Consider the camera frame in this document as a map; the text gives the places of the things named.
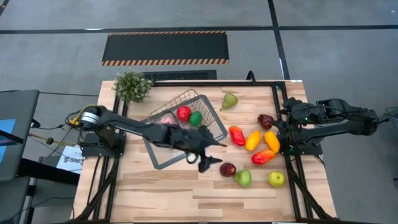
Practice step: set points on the blue screen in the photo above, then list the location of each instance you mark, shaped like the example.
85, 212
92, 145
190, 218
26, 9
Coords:
6, 127

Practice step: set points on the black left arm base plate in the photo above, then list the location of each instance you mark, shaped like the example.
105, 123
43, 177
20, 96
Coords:
90, 151

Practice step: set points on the grey side table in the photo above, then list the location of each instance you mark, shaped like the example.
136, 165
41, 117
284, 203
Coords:
21, 105

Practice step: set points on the pink peach with leaf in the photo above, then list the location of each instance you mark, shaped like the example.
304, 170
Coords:
168, 120

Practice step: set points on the green lime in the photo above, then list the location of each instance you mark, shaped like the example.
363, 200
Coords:
196, 119

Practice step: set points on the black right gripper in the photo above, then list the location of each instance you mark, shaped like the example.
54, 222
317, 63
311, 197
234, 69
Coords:
291, 112

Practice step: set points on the small potted green plant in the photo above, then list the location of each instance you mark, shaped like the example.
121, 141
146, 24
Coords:
132, 86

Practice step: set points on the dark red bell pepper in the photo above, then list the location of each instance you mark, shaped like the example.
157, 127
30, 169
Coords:
265, 122

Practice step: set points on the yellow green apple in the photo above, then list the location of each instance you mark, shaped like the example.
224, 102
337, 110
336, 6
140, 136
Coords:
277, 179

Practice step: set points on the small black floor mat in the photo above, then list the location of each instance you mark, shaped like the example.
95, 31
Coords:
186, 75

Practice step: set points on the yellow mango with orange blush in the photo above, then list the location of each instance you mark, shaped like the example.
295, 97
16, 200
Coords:
253, 140

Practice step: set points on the black aluminium table frame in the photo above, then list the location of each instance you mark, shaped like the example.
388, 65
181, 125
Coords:
217, 83

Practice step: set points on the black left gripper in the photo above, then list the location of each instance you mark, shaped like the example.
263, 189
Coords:
192, 141

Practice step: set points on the bright red round fruit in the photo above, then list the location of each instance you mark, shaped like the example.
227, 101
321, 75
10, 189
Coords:
183, 114

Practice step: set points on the white printed paper sheet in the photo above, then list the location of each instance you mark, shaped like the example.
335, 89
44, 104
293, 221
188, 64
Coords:
70, 155

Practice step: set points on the green pear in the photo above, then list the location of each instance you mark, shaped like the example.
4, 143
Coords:
230, 101
243, 178

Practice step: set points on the grey floor stand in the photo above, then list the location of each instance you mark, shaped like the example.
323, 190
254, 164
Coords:
392, 115

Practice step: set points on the dark red apple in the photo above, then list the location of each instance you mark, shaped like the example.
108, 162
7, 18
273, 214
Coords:
228, 169

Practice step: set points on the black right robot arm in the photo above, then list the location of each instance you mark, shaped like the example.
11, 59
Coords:
342, 113

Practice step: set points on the red mango with yellow end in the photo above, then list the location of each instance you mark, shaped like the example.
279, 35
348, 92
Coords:
263, 157

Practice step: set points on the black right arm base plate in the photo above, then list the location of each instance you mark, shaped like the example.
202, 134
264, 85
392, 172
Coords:
311, 149

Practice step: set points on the black hazard-striped floor mat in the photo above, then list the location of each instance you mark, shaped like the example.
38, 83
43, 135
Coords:
164, 46

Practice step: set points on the translucent grey-edged baking mat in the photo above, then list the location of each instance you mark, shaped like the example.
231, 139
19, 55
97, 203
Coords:
168, 158

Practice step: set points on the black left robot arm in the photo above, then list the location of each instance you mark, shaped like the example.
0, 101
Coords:
130, 124

